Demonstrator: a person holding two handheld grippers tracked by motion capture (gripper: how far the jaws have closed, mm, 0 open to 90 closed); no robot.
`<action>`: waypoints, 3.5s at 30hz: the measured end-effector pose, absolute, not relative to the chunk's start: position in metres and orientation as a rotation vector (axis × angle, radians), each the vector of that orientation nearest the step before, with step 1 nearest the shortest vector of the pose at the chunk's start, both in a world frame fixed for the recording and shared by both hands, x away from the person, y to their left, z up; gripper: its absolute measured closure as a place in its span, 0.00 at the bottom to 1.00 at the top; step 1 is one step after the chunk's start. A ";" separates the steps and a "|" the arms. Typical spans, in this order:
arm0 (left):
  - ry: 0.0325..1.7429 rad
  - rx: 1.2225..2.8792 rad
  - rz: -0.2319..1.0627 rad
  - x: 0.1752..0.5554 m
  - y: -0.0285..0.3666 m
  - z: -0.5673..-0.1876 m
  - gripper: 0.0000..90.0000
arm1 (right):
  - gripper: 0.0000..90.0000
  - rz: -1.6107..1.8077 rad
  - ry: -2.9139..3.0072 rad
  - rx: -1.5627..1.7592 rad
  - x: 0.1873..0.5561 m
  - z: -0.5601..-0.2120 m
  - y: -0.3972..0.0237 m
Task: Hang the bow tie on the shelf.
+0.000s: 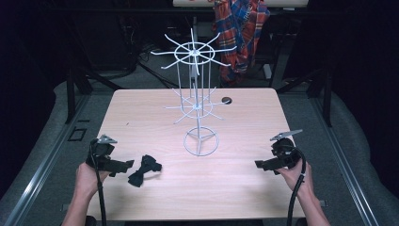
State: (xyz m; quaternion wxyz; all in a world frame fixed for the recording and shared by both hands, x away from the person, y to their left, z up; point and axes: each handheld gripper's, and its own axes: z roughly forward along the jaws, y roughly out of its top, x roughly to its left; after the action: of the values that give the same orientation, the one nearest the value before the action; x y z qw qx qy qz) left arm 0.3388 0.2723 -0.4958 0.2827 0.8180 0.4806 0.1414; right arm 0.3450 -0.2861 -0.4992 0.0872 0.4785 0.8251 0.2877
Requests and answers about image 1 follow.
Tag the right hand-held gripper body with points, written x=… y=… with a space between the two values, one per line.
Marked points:
x=287 y=153

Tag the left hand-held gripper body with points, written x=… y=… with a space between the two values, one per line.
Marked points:
x=102 y=153

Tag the black bow tie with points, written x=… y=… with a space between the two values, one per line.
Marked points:
x=145 y=171

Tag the person's right hand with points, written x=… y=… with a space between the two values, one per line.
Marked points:
x=296 y=179

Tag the person's left hand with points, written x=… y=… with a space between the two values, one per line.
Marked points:
x=88 y=180

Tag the black metal stand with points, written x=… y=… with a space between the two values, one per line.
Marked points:
x=75 y=88
x=323 y=94

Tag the red blue plaid cloth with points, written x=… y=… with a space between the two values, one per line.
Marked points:
x=240 y=37

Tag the black rectangular floor frame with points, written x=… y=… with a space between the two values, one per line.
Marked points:
x=77 y=134

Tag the aluminium floor rail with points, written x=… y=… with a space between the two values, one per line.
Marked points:
x=40 y=175
x=345 y=169

